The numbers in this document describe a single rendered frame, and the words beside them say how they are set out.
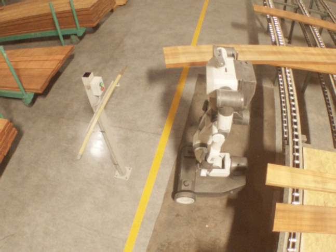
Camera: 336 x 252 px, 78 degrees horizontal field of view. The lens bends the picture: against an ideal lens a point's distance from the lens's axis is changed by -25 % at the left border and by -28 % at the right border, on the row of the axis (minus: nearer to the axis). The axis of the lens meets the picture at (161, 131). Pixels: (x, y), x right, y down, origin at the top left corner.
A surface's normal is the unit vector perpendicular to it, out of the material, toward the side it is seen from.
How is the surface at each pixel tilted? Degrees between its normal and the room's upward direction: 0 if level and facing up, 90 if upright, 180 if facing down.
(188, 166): 0
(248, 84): 90
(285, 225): 0
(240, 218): 0
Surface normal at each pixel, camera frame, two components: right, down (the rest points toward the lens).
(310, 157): -0.08, -0.61
